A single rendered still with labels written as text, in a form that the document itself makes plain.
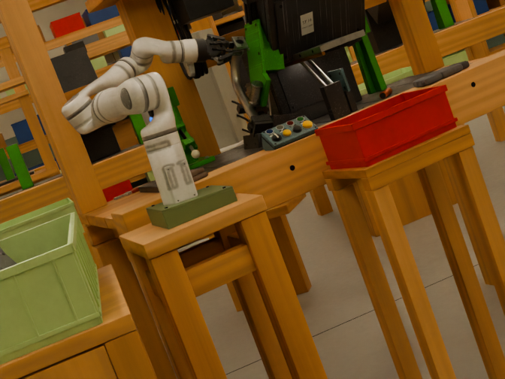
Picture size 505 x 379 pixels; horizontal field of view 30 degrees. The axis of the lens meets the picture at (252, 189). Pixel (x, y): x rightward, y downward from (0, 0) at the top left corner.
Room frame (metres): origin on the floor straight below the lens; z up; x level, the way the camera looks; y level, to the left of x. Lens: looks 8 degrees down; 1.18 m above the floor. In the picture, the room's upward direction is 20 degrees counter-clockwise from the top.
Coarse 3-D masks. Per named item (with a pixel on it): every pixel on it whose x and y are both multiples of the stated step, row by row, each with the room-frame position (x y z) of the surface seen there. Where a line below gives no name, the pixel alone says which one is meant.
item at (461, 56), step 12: (468, 0) 10.53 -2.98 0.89; (480, 0) 10.60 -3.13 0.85; (492, 0) 10.84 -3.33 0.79; (504, 0) 10.69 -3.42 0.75; (432, 12) 10.52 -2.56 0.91; (480, 12) 10.59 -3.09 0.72; (432, 24) 10.51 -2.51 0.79; (348, 48) 10.31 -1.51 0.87; (492, 48) 10.94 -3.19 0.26; (504, 48) 10.58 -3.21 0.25; (444, 60) 10.50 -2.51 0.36; (456, 60) 10.52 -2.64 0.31; (468, 60) 10.55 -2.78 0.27
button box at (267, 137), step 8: (296, 120) 2.77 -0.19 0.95; (304, 120) 2.77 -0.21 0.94; (272, 128) 2.75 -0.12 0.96; (288, 128) 2.74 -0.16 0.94; (304, 128) 2.73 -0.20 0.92; (312, 128) 2.73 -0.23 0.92; (264, 136) 2.73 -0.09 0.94; (288, 136) 2.71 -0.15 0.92; (296, 136) 2.71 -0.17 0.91; (304, 136) 2.72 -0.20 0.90; (264, 144) 2.75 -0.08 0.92; (272, 144) 2.69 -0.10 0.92; (280, 144) 2.69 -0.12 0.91
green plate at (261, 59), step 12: (252, 24) 2.99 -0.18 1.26; (252, 36) 3.00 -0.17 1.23; (264, 36) 2.97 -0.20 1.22; (252, 48) 3.00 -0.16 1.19; (264, 48) 2.97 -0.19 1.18; (252, 60) 3.01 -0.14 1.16; (264, 60) 2.95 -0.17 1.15; (276, 60) 2.97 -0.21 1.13; (252, 72) 3.02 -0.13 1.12; (264, 72) 2.94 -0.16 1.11
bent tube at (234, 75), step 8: (232, 40) 3.06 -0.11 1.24; (240, 40) 3.06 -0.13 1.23; (240, 48) 3.03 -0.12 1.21; (232, 56) 3.08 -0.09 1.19; (240, 56) 3.08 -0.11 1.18; (232, 64) 3.09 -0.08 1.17; (232, 72) 3.10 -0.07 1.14; (232, 80) 3.10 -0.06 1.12; (240, 80) 3.11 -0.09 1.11; (240, 88) 3.08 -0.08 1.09; (240, 96) 3.05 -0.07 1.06; (248, 104) 3.01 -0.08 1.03; (248, 112) 2.98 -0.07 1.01; (256, 112) 2.99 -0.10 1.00
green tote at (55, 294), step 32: (64, 224) 2.40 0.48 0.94; (32, 256) 2.39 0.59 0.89; (64, 256) 1.81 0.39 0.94; (0, 288) 1.79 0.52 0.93; (32, 288) 1.80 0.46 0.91; (64, 288) 1.80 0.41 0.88; (96, 288) 2.03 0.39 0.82; (0, 320) 1.79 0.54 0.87; (32, 320) 1.79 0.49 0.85; (64, 320) 1.80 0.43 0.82; (96, 320) 1.81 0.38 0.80; (0, 352) 1.78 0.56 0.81
